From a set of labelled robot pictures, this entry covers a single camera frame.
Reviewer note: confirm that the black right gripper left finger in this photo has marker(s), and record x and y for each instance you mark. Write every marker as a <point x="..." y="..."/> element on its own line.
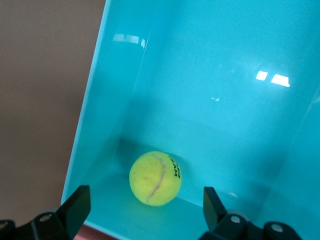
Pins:
<point x="62" y="220"/>

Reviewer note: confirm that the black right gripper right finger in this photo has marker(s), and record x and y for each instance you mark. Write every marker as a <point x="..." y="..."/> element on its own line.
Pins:
<point x="232" y="227"/>

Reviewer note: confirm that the yellow-green tennis ball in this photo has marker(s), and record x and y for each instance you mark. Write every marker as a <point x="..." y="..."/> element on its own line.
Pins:
<point x="155" y="178"/>

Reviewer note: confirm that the blue plastic bin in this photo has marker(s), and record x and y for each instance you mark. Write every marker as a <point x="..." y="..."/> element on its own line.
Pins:
<point x="212" y="100"/>

